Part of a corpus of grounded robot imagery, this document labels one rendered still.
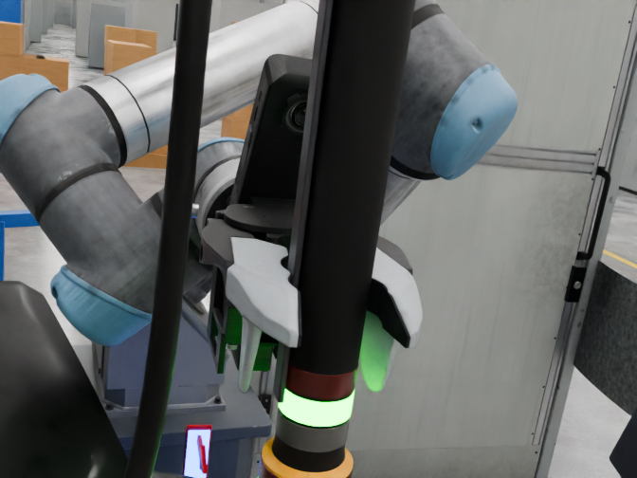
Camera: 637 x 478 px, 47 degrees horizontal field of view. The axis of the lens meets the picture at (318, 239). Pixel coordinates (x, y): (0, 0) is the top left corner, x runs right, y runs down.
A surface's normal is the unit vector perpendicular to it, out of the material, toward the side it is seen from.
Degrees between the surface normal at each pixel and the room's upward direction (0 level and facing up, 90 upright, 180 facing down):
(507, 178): 90
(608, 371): 90
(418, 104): 99
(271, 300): 42
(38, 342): 35
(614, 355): 90
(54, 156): 55
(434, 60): 67
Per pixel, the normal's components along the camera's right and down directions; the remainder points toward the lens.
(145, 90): 0.39, -0.38
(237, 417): 0.13, -0.95
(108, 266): -0.15, -0.15
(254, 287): -0.38, -0.65
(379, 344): -0.93, 0.04
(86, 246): -0.32, 0.07
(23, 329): 0.64, -0.66
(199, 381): 0.34, 0.29
